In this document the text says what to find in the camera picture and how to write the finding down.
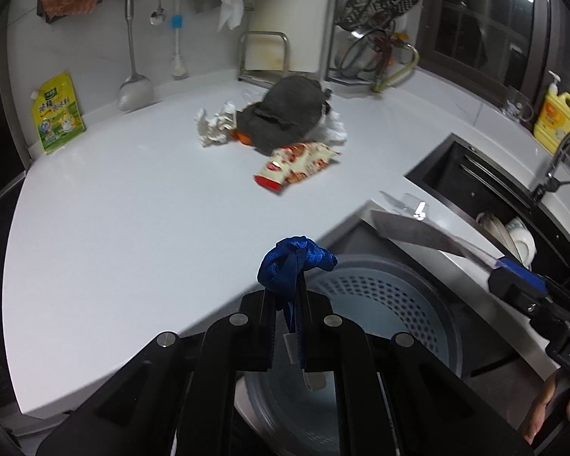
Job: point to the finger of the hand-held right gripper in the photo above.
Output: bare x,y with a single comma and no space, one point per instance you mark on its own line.
517,285

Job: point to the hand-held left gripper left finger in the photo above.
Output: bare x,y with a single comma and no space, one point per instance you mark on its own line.
259,337

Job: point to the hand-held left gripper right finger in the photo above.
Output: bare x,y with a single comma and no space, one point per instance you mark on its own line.
313,337

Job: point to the grey bin with perforated basket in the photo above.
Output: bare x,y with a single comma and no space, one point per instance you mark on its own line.
384,304

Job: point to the orange peel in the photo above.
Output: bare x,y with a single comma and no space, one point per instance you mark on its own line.
242,137

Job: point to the person's right hand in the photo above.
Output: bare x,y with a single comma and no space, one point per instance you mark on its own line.
539,408

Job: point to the white bowl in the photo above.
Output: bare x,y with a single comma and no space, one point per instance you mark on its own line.
522,242

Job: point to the white plate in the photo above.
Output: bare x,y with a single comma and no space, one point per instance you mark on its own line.
491,228

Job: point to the black kitchen sink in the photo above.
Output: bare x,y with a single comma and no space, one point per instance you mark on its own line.
484,185

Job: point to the black faucet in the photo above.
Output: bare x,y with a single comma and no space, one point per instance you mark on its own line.
563,156

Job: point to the yellow detergent bottle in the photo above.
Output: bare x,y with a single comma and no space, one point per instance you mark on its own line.
555,118

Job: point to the red and cream snack wrapper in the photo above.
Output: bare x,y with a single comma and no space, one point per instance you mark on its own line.
299,164

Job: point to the glass mug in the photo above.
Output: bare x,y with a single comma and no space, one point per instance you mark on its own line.
517,104

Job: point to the clear plastic bag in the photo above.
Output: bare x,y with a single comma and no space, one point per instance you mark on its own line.
335,128

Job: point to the crumpled white paper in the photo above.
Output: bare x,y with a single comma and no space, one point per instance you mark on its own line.
213,126

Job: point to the dark grey cloth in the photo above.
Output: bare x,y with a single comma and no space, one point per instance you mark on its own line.
289,104

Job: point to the metal ladle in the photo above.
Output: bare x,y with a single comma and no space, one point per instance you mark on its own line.
135,92

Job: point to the metal pot lid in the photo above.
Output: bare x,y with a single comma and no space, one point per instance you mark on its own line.
356,52

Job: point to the metal cutting board rack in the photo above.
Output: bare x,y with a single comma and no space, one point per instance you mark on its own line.
284,42

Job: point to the yellow seasoning pouch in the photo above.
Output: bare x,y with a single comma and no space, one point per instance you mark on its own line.
57,114

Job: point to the metal dish rack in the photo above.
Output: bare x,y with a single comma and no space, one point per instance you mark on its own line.
330,23

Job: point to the blue and white brush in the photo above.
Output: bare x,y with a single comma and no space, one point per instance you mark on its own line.
177,23

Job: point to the white cutting board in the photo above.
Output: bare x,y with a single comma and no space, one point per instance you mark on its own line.
289,4

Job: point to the white hanging cloth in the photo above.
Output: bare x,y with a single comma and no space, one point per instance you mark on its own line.
230,0

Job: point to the dark window frame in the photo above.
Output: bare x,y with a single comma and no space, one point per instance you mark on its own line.
484,14

